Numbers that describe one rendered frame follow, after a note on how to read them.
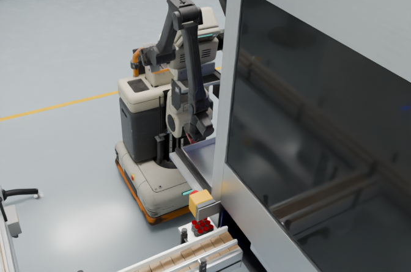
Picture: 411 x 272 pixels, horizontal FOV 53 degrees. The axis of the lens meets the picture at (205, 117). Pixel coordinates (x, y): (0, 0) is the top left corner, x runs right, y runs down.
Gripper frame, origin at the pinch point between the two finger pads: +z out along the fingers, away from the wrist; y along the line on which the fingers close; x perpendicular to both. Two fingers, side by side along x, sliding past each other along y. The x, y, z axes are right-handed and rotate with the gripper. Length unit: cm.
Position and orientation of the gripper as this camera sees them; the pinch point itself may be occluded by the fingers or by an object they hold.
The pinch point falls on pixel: (192, 143)
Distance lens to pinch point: 192.0
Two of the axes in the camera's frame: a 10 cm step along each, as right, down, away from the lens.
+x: 8.7, -2.6, 4.2
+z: -1.3, 7.0, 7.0
